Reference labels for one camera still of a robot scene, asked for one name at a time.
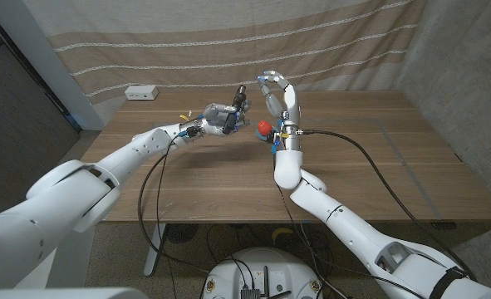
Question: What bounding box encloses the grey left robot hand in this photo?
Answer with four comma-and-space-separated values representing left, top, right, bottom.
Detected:
194, 101, 253, 138

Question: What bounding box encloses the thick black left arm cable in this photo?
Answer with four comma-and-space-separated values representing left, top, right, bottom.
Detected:
136, 140, 213, 275

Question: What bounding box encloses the black hand grip exerciser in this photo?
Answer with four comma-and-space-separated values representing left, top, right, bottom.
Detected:
222, 85, 249, 135

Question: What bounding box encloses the round black floor fan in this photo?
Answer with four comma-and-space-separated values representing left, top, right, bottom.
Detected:
166, 223, 199, 244

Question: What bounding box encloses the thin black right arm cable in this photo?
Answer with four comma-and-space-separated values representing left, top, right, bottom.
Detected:
272, 151, 425, 299

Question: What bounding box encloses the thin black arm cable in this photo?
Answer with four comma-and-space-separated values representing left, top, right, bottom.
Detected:
155, 139, 179, 299
272, 151, 425, 299

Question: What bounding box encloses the white robot chest edge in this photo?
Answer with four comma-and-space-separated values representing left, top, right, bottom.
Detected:
0, 286, 147, 299

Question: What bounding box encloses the white table leg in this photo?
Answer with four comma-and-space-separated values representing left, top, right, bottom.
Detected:
143, 223, 168, 277

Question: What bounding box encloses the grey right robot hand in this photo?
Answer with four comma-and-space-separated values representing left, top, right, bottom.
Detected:
256, 70, 304, 152

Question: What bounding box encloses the dark grey door panel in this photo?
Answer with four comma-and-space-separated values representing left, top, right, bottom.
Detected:
0, 7, 82, 228

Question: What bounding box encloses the yellow banana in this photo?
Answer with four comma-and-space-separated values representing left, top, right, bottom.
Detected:
271, 227, 295, 245

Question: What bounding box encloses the blue round coaster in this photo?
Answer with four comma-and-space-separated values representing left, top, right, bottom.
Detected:
256, 128, 279, 144

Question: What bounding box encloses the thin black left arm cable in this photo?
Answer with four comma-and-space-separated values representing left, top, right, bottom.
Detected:
155, 139, 179, 299

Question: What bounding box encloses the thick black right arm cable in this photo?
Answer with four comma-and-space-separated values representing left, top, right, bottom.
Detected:
302, 129, 479, 280

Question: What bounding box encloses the white robot torso base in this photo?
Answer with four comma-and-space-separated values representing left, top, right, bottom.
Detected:
202, 247, 323, 299

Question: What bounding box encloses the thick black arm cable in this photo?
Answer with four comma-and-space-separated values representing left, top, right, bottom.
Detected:
302, 129, 479, 280
136, 140, 213, 275

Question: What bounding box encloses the white power strip box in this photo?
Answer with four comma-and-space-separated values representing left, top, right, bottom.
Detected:
124, 85, 160, 101

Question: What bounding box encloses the beige striped backdrop cloth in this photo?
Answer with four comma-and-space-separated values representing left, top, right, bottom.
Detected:
22, 0, 429, 125

